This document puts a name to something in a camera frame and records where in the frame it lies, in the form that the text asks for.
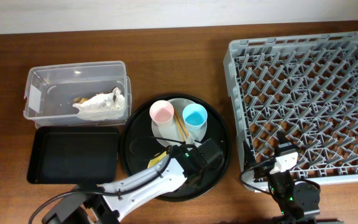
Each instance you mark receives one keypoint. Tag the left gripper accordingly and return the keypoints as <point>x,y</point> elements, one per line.
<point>198,184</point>

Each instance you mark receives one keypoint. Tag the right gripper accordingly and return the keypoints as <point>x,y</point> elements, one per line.
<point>249,160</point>

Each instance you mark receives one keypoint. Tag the yellow bowl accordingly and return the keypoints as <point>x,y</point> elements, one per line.
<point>156,159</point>

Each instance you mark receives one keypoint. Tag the pink cup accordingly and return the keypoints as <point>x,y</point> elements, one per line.
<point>161,113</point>

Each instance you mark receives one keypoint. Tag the white napkin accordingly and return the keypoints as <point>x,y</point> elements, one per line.
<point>102,106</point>

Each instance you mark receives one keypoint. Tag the gold snack wrapper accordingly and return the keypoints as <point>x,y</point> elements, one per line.
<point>80,100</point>

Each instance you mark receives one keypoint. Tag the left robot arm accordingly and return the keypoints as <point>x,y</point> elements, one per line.
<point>111,202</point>

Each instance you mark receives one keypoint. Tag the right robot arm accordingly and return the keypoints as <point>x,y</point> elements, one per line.
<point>298,199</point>

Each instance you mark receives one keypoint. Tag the grey dishwasher rack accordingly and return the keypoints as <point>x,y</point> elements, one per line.
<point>305,86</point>

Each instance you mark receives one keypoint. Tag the right wooden chopstick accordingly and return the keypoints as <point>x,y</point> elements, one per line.
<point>188,136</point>

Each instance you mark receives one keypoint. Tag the wooden chopstick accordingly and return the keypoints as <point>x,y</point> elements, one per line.
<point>179,128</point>
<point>188,136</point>

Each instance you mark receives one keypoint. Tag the left wooden chopstick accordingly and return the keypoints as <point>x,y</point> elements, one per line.
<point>179,128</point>

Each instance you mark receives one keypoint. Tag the light grey plate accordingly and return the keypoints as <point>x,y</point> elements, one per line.
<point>171,131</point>

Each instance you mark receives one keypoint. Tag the blue cup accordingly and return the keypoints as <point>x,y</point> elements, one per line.
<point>194,116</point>

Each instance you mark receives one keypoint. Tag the round black tray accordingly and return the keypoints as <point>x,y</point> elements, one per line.
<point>140,124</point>

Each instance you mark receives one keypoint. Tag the black rectangular tray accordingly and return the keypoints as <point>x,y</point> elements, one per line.
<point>73,155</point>

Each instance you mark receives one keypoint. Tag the clear plastic bin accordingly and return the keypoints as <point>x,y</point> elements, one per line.
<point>50,91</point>

